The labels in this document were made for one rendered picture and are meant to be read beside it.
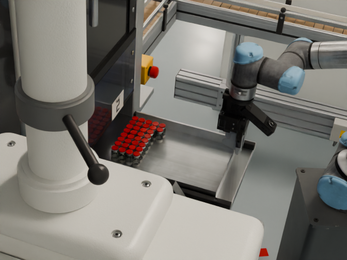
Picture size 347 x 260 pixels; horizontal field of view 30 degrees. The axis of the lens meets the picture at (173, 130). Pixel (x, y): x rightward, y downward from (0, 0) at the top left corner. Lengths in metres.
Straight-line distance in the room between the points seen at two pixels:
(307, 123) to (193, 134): 0.94
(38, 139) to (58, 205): 0.09
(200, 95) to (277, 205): 0.66
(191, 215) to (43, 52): 0.30
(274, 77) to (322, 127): 1.18
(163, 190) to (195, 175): 1.09
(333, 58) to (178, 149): 0.54
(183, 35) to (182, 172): 2.53
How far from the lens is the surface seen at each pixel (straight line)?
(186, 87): 2.93
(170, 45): 4.24
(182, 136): 2.02
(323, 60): 1.79
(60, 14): 0.64
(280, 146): 3.49
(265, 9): 2.65
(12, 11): 1.11
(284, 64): 1.74
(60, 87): 0.68
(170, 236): 0.80
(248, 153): 2.00
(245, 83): 1.77
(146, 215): 0.77
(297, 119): 2.87
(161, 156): 1.95
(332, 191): 1.81
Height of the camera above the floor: 2.13
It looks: 38 degrees down
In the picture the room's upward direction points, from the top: 5 degrees clockwise
